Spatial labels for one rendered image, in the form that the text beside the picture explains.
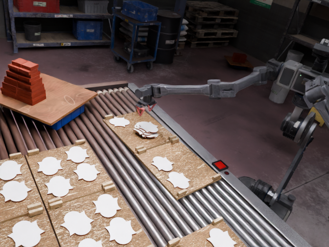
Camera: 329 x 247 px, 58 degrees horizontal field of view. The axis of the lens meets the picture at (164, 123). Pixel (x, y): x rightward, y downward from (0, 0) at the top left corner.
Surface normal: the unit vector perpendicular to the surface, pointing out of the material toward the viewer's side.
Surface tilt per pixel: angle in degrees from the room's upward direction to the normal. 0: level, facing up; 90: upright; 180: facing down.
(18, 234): 0
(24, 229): 0
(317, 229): 0
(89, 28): 90
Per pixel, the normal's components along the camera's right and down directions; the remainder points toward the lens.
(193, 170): 0.17, -0.83
